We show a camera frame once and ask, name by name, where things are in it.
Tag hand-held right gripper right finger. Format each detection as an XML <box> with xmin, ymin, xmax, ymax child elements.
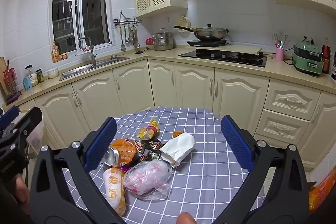
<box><xmin>215</xmin><ymin>115</ymin><xmax>310</xmax><ymax>224</ymax></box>

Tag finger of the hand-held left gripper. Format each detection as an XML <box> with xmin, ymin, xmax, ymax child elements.
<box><xmin>0</xmin><ymin>105</ymin><xmax>20</xmax><ymax>131</ymax></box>
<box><xmin>0</xmin><ymin>106</ymin><xmax>43</xmax><ymax>154</ymax></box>

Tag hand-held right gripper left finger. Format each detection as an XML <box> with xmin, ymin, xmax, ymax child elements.
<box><xmin>29</xmin><ymin>116</ymin><xmax>127</xmax><ymax>224</ymax></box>

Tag crushed orange drink can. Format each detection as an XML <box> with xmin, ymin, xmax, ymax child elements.
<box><xmin>103</xmin><ymin>138</ymin><xmax>137</xmax><ymax>167</ymax></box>

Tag white and orange snack bag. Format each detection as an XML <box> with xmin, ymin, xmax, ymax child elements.
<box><xmin>102</xmin><ymin>167</ymin><xmax>127</xmax><ymax>216</ymax></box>

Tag clear plastic bag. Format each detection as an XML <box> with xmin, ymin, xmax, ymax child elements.
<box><xmin>123</xmin><ymin>160</ymin><xmax>173</xmax><ymax>200</ymax></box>

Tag white paper bag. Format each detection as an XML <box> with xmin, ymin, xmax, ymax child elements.
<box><xmin>159</xmin><ymin>132</ymin><xmax>196</xmax><ymax>167</ymax></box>

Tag person's left hand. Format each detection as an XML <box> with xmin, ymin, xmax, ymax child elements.
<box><xmin>10</xmin><ymin>175</ymin><xmax>30</xmax><ymax>214</ymax></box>

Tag person's right hand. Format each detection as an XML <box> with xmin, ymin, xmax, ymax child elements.
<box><xmin>177</xmin><ymin>212</ymin><xmax>196</xmax><ymax>224</ymax></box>

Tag red knife rack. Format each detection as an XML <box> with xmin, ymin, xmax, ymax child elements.
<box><xmin>2</xmin><ymin>60</ymin><xmax>22</xmax><ymax>105</ymax></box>

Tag blue packet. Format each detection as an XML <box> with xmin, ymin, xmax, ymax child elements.
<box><xmin>22</xmin><ymin>77</ymin><xmax>33</xmax><ymax>92</ymax></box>

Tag red candy wrapper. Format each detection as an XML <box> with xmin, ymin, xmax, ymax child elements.
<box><xmin>135</xmin><ymin>141</ymin><xmax>148</xmax><ymax>153</ymax></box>

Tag clear bottle with white label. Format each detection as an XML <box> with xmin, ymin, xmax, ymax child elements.
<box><xmin>25</xmin><ymin>64</ymin><xmax>39</xmax><ymax>87</ymax></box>

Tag wooden cutting board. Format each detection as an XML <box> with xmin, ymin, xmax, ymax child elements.
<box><xmin>0</xmin><ymin>56</ymin><xmax>8</xmax><ymax>98</ymax></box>

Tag dark green candy wrapper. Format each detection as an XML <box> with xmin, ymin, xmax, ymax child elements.
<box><xmin>139</xmin><ymin>151</ymin><xmax>161</xmax><ymax>162</ymax></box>

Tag yellow and pink snack wrapper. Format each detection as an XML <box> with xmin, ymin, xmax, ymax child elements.
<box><xmin>139</xmin><ymin>119</ymin><xmax>160</xmax><ymax>140</ymax></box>

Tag dark brown candy wrapper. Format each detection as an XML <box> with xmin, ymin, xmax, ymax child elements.
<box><xmin>147</xmin><ymin>138</ymin><xmax>163</xmax><ymax>152</ymax></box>

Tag orange seasoning packet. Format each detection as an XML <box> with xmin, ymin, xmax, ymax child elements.
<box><xmin>51</xmin><ymin>41</ymin><xmax>60</xmax><ymax>64</ymax></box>

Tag steel kitchen sink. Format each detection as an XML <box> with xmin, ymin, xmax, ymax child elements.
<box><xmin>59</xmin><ymin>55</ymin><xmax>131</xmax><ymax>82</ymax></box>

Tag cream base cabinets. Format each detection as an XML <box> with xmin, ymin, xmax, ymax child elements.
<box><xmin>19</xmin><ymin>58</ymin><xmax>336</xmax><ymax>172</ymax></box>

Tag black gas hob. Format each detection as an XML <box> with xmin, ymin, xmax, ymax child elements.
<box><xmin>178</xmin><ymin>48</ymin><xmax>268</xmax><ymax>68</ymax></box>

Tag steel sink faucet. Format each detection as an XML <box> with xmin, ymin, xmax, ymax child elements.
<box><xmin>78</xmin><ymin>37</ymin><xmax>98</xmax><ymax>66</ymax></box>

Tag orange plastic bag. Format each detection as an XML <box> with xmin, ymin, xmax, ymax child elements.
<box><xmin>308</xmin><ymin>165</ymin><xmax>336</xmax><ymax>214</ymax></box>

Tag pink bottle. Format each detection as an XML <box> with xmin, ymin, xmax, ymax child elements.
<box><xmin>275</xmin><ymin>46</ymin><xmax>285</xmax><ymax>62</ymax></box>

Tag hanging steel spatula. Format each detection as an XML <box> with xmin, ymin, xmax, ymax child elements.
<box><xmin>120</xmin><ymin>27</ymin><xmax>127</xmax><ymax>53</ymax></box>

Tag black induction cooker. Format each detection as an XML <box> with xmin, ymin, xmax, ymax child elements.
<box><xmin>186</xmin><ymin>39</ymin><xmax>228</xmax><ymax>47</ymax></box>

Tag hanging steel skimmer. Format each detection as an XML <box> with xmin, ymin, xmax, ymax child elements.
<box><xmin>132</xmin><ymin>26</ymin><xmax>140</xmax><ymax>49</ymax></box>

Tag green electric cooker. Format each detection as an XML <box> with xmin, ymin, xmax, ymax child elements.
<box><xmin>291</xmin><ymin>40</ymin><xmax>323</xmax><ymax>78</ymax></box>

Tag steel wok with lid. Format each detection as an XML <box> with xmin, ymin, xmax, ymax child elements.
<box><xmin>173</xmin><ymin>24</ymin><xmax>230</xmax><ymax>41</ymax></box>

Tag steel stock pot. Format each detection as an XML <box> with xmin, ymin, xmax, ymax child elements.
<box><xmin>152</xmin><ymin>28</ymin><xmax>175</xmax><ymax>51</ymax></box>

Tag red sauce bottle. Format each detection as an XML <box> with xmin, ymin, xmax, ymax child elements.
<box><xmin>321</xmin><ymin>43</ymin><xmax>331</xmax><ymax>75</ymax></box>

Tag kitchen window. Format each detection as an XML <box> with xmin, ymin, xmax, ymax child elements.
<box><xmin>51</xmin><ymin>0</ymin><xmax>114</xmax><ymax>53</ymax></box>

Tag cream round colander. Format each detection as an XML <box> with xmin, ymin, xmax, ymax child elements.
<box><xmin>175</xmin><ymin>16</ymin><xmax>190</xmax><ymax>34</ymax></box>

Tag wall utensil rack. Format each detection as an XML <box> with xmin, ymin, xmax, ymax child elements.
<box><xmin>113</xmin><ymin>10</ymin><xmax>143</xmax><ymax>28</ymax></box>

